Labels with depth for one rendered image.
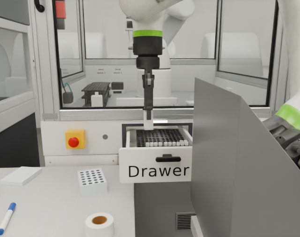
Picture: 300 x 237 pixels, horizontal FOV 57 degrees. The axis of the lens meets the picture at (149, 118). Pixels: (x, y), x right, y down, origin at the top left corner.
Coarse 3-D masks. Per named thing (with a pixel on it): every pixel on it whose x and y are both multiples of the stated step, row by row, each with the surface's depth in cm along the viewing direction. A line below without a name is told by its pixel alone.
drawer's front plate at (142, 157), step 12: (120, 156) 82; (132, 156) 82; (144, 156) 83; (156, 156) 83; (180, 156) 83; (120, 168) 83; (132, 168) 83; (144, 168) 83; (156, 168) 84; (168, 168) 84; (180, 168) 84; (120, 180) 84; (132, 180) 84; (144, 180) 84; (156, 180) 85; (168, 180) 85; (180, 180) 85
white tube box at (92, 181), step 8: (96, 168) 100; (80, 176) 94; (88, 176) 95; (96, 176) 94; (104, 176) 94; (80, 184) 88; (88, 184) 88; (96, 184) 89; (104, 184) 89; (88, 192) 88; (96, 192) 89; (104, 192) 90
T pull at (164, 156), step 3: (162, 156) 82; (165, 156) 81; (168, 156) 81; (171, 156) 81; (156, 159) 79; (159, 159) 79; (162, 159) 79; (165, 159) 79; (168, 159) 80; (171, 159) 80; (174, 159) 80; (177, 159) 80; (180, 159) 80
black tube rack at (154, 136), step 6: (138, 132) 110; (144, 132) 110; (150, 132) 110; (156, 132) 110; (162, 132) 110; (168, 132) 111; (174, 132) 111; (138, 138) 102; (144, 138) 102; (150, 138) 103; (156, 138) 103; (162, 138) 103; (168, 138) 102; (174, 138) 102; (180, 138) 102; (138, 144) 95; (144, 144) 95; (162, 144) 95
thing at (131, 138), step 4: (140, 128) 118; (156, 128) 118; (160, 128) 118; (164, 128) 118; (168, 128) 118; (172, 128) 118; (176, 128) 118; (180, 128) 118; (184, 128) 118; (128, 132) 112; (132, 132) 117; (180, 132) 119; (184, 132) 115; (128, 136) 106; (132, 136) 118; (136, 136) 118; (184, 136) 115; (188, 136) 107; (128, 140) 102; (132, 140) 118; (188, 140) 106; (192, 140) 102; (128, 144) 97; (132, 144) 115; (136, 144) 115; (188, 144) 107
